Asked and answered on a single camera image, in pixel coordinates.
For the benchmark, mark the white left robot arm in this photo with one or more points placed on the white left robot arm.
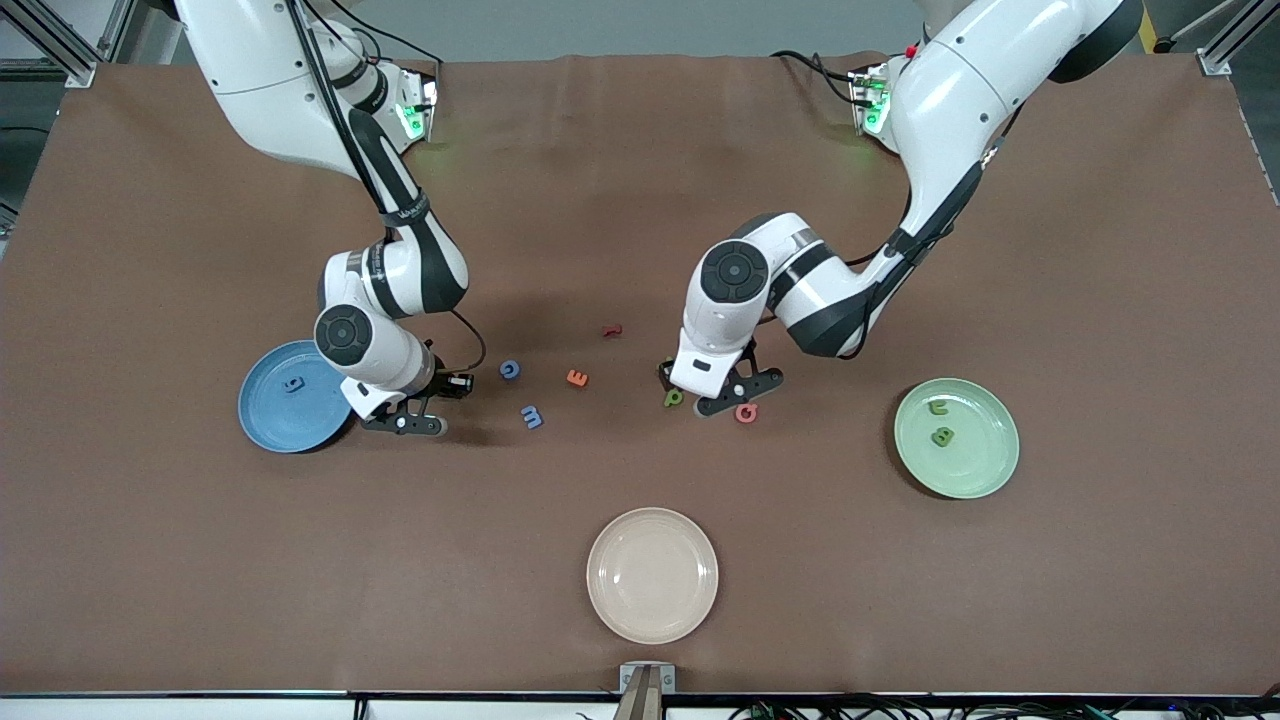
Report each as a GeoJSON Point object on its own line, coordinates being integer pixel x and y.
{"type": "Point", "coordinates": [950, 110]}

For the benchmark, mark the blue plate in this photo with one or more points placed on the blue plate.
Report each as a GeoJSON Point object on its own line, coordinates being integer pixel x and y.
{"type": "Point", "coordinates": [280, 410]}

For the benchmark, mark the beige plate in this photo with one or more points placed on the beige plate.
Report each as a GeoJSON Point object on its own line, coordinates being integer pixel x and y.
{"type": "Point", "coordinates": [650, 575]}

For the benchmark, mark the white table edge strip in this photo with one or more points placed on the white table edge strip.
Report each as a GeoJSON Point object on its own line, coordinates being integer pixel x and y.
{"type": "Point", "coordinates": [200, 710]}

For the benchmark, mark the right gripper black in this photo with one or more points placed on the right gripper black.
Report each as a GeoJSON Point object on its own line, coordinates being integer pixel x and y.
{"type": "Point", "coordinates": [446, 383]}

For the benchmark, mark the blue letter m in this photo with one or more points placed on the blue letter m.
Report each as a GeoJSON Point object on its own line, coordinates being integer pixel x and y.
{"type": "Point", "coordinates": [531, 417]}

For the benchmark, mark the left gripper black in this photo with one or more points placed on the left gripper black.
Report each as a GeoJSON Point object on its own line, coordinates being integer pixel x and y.
{"type": "Point", "coordinates": [665, 374]}

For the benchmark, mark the salmon letter Q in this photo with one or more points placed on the salmon letter Q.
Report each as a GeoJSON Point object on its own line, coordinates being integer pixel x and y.
{"type": "Point", "coordinates": [738, 413]}

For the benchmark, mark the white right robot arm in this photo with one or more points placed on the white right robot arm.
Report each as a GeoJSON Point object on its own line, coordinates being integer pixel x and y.
{"type": "Point", "coordinates": [300, 100]}

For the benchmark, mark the brown table mat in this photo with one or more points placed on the brown table mat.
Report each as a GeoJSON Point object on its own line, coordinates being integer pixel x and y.
{"type": "Point", "coordinates": [200, 600]}

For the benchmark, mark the green plate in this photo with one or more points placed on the green plate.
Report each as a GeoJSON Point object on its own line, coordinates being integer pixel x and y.
{"type": "Point", "coordinates": [975, 465]}

